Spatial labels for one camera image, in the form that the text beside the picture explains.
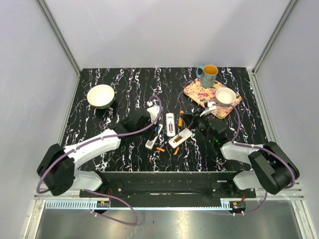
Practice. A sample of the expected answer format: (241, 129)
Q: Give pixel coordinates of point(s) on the cream ceramic bowl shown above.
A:
(101, 96)

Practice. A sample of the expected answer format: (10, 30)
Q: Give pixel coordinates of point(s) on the white remote black batteries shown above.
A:
(170, 126)

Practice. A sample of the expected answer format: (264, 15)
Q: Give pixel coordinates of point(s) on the small white cup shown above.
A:
(225, 95)

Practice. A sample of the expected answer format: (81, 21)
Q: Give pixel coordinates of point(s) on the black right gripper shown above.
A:
(188, 118)

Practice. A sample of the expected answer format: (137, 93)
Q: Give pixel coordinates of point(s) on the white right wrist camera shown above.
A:
(209, 107)

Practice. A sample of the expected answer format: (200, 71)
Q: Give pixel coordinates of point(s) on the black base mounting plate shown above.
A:
(207, 184)

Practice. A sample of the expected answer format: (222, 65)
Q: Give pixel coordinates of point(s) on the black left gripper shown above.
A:
(152, 134)

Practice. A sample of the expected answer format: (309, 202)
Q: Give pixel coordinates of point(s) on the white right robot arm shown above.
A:
(271, 169)

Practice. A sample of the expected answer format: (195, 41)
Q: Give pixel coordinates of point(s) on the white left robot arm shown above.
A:
(58, 170)

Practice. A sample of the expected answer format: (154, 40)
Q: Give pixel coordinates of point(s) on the blue floral mug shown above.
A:
(207, 75)

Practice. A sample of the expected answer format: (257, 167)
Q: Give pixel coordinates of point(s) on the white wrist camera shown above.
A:
(209, 107)
(153, 109)

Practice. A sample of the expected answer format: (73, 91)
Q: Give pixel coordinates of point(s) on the white remote orange compartment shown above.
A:
(180, 138)

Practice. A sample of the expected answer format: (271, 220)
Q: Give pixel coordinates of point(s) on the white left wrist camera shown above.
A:
(153, 109)

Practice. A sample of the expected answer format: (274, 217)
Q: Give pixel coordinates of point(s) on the white remote blue battery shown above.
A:
(150, 143)

